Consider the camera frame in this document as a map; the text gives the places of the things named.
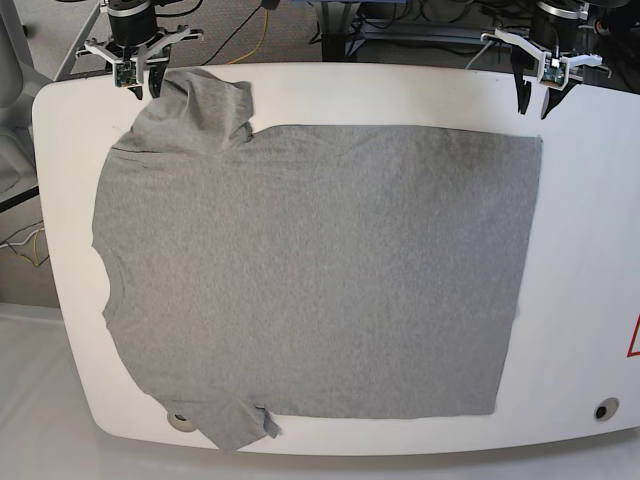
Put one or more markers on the right table grommet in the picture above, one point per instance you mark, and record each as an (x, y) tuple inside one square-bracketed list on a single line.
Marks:
[(606, 409)]

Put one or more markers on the grey T-shirt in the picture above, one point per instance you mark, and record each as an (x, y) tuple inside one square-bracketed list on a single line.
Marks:
[(361, 272)]

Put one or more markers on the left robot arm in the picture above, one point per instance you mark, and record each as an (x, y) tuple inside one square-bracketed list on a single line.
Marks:
[(555, 23)]

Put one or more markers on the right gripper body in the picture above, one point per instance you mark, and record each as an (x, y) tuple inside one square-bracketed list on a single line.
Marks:
[(129, 64)]

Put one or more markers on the black table leg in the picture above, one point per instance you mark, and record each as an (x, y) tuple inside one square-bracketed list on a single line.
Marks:
[(339, 36)]

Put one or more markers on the left table grommet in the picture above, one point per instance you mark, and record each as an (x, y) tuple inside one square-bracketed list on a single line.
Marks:
[(180, 423)]

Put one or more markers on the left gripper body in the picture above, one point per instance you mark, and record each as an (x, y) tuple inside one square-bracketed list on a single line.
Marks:
[(551, 68)]

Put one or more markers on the table grommet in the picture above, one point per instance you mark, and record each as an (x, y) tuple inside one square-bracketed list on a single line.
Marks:
[(180, 423), (606, 409)]

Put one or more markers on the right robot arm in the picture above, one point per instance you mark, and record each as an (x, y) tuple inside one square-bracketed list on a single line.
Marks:
[(132, 22)]

